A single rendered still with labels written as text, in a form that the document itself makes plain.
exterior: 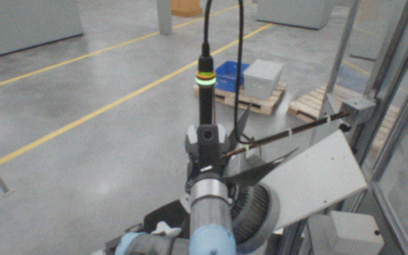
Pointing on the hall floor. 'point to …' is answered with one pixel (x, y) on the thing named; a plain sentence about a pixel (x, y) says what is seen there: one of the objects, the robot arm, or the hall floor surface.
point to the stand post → (291, 237)
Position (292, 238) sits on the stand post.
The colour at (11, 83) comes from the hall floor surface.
